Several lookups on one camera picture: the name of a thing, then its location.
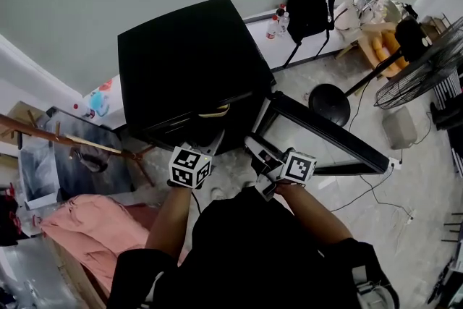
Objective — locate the white tote bag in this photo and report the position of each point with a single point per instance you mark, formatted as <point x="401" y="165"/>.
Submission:
<point x="349" y="14"/>

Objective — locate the tan tray with yellow bread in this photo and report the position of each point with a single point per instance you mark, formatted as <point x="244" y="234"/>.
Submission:
<point x="215" y="113"/>

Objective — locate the person's left forearm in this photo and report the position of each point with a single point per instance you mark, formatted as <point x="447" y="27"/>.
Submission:
<point x="170" y="220"/>

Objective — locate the person's right forearm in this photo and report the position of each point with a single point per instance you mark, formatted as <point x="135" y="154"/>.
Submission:
<point x="314" y="217"/>

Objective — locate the white power strip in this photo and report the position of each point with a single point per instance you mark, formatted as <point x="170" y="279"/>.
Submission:
<point x="396" y="163"/>

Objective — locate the black cabinet with glass door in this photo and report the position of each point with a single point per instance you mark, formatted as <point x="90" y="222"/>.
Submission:
<point x="181" y="65"/>

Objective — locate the yellow ribbed cushion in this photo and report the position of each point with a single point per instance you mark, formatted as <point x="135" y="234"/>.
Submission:
<point x="392" y="47"/>

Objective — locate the small wooden rack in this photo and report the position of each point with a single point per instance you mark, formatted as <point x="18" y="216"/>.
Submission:
<point x="436" y="23"/>

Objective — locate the orange plastic item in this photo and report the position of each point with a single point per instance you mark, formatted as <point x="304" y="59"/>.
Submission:
<point x="105" y="85"/>

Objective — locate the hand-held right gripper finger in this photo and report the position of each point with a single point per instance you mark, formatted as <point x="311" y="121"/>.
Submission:
<point x="260" y="148"/>

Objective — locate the pink quilted cushion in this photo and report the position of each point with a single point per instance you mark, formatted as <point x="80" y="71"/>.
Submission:
<point x="94" y="231"/>

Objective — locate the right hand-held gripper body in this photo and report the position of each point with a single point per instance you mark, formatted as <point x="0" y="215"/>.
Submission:
<point x="298" y="168"/>

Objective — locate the black bag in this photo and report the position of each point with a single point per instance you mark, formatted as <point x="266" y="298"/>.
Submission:
<point x="9" y="220"/>

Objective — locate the grey box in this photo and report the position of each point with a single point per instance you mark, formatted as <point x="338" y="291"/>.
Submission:
<point x="399" y="126"/>

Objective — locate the person's black clothing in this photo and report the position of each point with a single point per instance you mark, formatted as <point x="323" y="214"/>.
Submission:
<point x="253" y="257"/>

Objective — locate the light wooden chair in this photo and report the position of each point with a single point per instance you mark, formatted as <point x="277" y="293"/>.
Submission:
<point x="361" y="43"/>

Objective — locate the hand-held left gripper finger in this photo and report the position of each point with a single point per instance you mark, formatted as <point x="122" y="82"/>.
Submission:
<point x="217" y="146"/>

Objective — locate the brown wooden board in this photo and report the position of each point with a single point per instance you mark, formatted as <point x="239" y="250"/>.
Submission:
<point x="79" y="282"/>

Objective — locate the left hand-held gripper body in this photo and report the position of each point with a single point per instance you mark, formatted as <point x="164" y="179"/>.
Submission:
<point x="188" y="166"/>

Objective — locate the red-capped bottle red label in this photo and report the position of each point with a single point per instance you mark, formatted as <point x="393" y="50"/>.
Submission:
<point x="84" y="111"/>

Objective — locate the small clear plastic bottle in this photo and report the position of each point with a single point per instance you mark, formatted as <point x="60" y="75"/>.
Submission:
<point x="272" y="29"/>
<point x="284" y="25"/>

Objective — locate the black backpack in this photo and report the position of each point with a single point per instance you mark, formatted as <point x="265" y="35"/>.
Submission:
<point x="311" y="7"/>

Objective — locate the white charger plug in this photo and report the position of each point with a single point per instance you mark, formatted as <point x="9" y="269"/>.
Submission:
<point x="409" y="216"/>

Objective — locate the black standing fan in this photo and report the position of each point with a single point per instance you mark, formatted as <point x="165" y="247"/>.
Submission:
<point x="329" y="105"/>

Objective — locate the blue plastic item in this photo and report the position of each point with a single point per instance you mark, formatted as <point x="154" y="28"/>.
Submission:
<point x="98" y="103"/>

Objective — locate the person's white shoe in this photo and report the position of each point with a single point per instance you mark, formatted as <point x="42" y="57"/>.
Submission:
<point x="218" y="193"/>
<point x="249" y="185"/>

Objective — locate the black white striped cloth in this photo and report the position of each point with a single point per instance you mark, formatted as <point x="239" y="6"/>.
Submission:
<point x="448" y="87"/>

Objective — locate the dark grey hanging cloth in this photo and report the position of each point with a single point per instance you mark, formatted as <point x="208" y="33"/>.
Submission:
<point x="90" y="159"/>

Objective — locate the wooden coat rack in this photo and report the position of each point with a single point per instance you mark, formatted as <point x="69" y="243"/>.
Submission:
<point x="36" y="132"/>

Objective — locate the clear glass tank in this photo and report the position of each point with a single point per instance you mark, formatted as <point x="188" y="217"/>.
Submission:
<point x="40" y="170"/>

